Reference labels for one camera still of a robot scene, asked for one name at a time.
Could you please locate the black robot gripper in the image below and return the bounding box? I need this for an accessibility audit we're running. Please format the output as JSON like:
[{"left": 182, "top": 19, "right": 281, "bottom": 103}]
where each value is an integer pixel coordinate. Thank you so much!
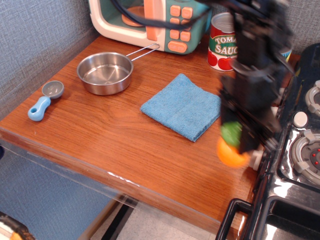
[{"left": 220, "top": 69, "right": 283, "bottom": 154}]

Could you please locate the orange toy pineapple green top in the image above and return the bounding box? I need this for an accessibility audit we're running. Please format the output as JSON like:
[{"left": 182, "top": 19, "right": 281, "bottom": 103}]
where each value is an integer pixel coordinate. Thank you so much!
[{"left": 216, "top": 121, "right": 250, "bottom": 168}]

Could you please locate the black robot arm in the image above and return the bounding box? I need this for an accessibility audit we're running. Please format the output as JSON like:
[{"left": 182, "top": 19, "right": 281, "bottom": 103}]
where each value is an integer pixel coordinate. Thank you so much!
[{"left": 219, "top": 0, "right": 293, "bottom": 154}]

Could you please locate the pineapple slices can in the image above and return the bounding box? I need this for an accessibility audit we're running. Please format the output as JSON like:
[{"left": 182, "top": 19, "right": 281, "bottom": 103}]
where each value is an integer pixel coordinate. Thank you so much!
[{"left": 280, "top": 47, "right": 292, "bottom": 63}]

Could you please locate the small steel pot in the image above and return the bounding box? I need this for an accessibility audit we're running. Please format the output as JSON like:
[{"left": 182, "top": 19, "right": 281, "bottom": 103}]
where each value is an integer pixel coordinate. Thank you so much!
[{"left": 76, "top": 43, "right": 160, "bottom": 96}]

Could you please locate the white stove knob bottom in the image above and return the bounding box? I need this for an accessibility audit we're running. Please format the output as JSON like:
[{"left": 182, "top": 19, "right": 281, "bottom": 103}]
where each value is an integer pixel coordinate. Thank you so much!
[{"left": 249, "top": 150, "right": 264, "bottom": 171}]

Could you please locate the white stove knob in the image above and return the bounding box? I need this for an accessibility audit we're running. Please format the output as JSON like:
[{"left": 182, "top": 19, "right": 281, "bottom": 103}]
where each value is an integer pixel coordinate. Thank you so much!
[
  {"left": 274, "top": 87, "right": 286, "bottom": 105},
  {"left": 249, "top": 150, "right": 264, "bottom": 171},
  {"left": 270, "top": 106, "right": 279, "bottom": 119}
]

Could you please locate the white stove knob middle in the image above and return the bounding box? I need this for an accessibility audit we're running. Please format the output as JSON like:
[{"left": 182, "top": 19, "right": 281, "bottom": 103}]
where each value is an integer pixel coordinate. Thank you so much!
[{"left": 270, "top": 106, "right": 279, "bottom": 119}]

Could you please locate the folded blue cloth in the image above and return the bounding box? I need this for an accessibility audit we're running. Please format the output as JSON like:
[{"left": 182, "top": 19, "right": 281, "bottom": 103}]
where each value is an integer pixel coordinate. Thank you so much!
[{"left": 140, "top": 73, "right": 221, "bottom": 142}]

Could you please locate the white stove knob top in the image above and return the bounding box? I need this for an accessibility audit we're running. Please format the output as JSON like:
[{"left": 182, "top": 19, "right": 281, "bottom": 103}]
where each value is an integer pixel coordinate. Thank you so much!
[{"left": 274, "top": 87, "right": 286, "bottom": 105}]

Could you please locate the tomato sauce can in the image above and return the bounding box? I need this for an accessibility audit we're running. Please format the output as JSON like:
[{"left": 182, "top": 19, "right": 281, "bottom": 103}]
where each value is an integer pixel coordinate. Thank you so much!
[{"left": 207, "top": 12, "right": 238, "bottom": 72}]

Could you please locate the black toy stove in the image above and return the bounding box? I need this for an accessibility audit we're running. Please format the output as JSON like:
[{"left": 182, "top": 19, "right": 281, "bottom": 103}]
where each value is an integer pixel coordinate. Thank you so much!
[{"left": 216, "top": 43, "right": 320, "bottom": 240}]

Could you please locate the toy microwave teal and cream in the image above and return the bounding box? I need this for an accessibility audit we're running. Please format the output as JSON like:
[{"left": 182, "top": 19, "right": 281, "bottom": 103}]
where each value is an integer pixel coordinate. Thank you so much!
[{"left": 88, "top": 0, "right": 212, "bottom": 55}]

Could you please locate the blue grey measuring scoop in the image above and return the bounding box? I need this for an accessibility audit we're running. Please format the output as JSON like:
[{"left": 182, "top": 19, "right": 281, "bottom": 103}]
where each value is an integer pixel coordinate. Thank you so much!
[{"left": 27, "top": 80, "right": 65, "bottom": 122}]

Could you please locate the orange black object bottom left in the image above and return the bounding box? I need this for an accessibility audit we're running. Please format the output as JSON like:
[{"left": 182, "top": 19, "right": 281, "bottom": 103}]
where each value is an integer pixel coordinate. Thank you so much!
[{"left": 0, "top": 212, "right": 36, "bottom": 240}]

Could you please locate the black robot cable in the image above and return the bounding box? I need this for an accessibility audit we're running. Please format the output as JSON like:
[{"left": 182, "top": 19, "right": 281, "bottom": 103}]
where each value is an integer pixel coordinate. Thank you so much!
[{"left": 109, "top": 0, "right": 213, "bottom": 30}]

